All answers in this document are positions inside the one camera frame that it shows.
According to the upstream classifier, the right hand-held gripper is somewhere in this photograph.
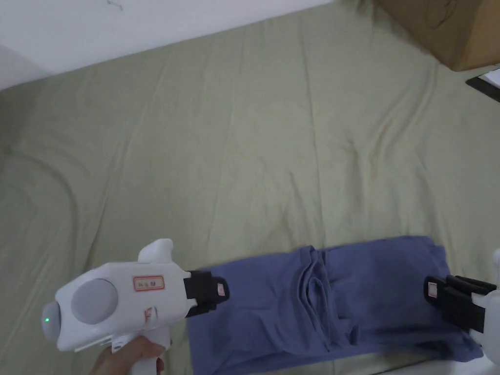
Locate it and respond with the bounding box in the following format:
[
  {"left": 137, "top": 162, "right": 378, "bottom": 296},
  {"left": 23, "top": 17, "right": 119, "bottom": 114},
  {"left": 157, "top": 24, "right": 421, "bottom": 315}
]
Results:
[{"left": 423, "top": 248, "right": 500, "bottom": 357}]

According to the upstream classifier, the person's left hand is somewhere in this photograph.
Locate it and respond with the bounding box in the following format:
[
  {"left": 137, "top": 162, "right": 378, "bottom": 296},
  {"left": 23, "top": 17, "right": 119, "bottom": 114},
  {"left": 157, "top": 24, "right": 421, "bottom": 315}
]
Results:
[{"left": 89, "top": 334, "right": 167, "bottom": 375}]

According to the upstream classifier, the black flat tablet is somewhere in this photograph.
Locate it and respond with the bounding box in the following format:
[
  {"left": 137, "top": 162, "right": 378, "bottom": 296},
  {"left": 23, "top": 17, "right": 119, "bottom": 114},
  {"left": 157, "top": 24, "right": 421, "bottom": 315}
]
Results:
[{"left": 465, "top": 69, "right": 500, "bottom": 104}]

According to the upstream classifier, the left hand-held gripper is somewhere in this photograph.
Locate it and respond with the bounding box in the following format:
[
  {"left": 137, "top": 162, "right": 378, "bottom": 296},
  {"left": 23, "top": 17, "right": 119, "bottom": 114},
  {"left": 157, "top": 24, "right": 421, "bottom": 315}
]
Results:
[{"left": 42, "top": 238, "right": 229, "bottom": 375}]

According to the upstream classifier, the blue garment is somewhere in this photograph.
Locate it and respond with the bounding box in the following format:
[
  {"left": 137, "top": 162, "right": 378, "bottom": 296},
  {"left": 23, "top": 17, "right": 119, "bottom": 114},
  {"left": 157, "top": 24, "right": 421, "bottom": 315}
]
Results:
[{"left": 187, "top": 234, "right": 485, "bottom": 375}]

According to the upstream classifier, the bed with pale green sheet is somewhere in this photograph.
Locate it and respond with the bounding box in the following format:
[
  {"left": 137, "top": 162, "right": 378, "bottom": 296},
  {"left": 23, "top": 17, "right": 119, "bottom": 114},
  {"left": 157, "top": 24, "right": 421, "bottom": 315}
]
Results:
[{"left": 0, "top": 0, "right": 500, "bottom": 375}]

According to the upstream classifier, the brown cardboard carton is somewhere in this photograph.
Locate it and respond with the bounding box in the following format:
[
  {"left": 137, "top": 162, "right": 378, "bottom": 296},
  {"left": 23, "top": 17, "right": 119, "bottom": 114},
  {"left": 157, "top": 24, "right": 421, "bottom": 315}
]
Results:
[{"left": 373, "top": 0, "right": 500, "bottom": 72}]

